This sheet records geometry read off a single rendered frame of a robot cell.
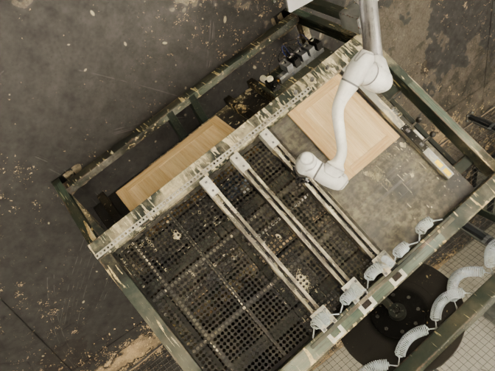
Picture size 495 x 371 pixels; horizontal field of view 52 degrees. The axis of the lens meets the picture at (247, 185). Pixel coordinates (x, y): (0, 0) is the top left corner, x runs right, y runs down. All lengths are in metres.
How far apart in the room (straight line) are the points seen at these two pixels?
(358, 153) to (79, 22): 1.88
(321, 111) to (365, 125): 0.29
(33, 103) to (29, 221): 0.87
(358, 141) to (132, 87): 1.57
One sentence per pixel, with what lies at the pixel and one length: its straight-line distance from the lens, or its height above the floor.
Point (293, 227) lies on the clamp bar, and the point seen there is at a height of 1.40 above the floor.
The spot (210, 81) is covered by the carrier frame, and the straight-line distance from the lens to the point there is 3.69.
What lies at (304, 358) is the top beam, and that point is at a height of 1.89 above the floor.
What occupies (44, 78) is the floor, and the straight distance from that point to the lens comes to 3.44.
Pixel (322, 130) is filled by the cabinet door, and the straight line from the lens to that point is 3.21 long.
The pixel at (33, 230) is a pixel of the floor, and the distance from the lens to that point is 3.93.
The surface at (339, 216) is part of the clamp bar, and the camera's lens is 3.05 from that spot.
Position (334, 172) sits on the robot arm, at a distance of 2.65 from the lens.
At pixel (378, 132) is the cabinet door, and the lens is 3.28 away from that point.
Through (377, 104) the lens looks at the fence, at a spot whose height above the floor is 1.17.
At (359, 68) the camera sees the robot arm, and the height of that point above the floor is 1.45.
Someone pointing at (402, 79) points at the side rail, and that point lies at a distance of 3.44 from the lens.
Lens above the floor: 3.16
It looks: 43 degrees down
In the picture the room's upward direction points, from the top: 131 degrees clockwise
